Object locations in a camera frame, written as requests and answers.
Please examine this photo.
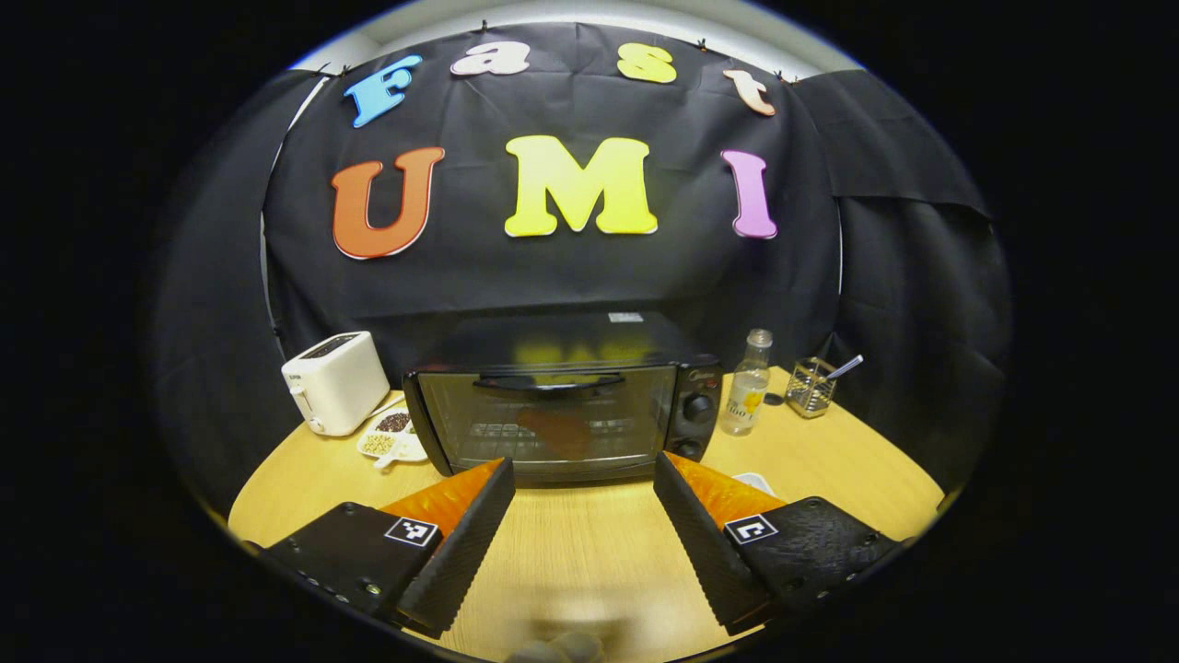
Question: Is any black backdrop cloth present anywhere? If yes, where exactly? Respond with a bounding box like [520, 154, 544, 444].
[152, 20, 1014, 526]

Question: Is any white toaster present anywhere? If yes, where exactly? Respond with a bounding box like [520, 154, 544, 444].
[281, 331, 391, 437]

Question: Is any reddish brown meat piece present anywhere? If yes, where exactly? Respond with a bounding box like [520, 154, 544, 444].
[516, 405, 595, 461]

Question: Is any clear glass bottle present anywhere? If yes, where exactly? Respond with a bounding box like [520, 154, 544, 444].
[719, 329, 774, 436]

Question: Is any white divided dish with beans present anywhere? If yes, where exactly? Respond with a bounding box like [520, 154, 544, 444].
[357, 405, 429, 469]

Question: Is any wire mesh cutlery holder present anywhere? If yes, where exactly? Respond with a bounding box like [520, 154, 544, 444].
[786, 357, 837, 420]

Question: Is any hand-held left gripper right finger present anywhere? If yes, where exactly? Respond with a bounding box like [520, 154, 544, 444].
[652, 452, 908, 638]

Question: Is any black electric oven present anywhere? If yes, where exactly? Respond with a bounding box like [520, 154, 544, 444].
[403, 311, 724, 486]

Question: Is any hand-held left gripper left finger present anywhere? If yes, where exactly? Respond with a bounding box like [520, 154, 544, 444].
[263, 458, 517, 638]

